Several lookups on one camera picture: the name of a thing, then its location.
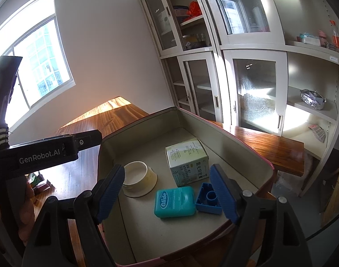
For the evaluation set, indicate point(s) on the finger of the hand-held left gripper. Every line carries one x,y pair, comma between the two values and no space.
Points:
88,140

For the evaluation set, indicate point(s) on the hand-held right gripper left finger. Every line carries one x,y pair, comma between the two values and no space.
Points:
111,193

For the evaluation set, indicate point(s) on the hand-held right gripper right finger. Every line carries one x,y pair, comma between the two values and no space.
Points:
222,193

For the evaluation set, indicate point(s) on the pink cardboard box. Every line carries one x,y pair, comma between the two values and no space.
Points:
136,228

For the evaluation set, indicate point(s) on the wooden desktop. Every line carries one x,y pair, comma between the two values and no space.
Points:
269,147

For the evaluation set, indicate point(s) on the person's left hand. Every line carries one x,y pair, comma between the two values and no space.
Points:
29,214

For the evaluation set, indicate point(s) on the blue building brick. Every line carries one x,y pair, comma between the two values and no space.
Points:
205,203

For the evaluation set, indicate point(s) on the small printed carton box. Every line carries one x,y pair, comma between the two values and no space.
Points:
186,167

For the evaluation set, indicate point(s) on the teal dental floss case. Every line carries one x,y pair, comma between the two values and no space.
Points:
172,203

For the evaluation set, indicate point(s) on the window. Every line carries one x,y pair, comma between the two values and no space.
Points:
41,61

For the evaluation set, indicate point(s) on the white box behind glass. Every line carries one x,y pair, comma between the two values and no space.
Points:
164,22

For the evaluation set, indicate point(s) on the grey glass-door cabinet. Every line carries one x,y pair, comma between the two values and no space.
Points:
280,47

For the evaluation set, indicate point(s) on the red plastic bag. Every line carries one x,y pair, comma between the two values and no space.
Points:
194,9

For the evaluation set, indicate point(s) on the orange drink bottle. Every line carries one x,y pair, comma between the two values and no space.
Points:
335,37

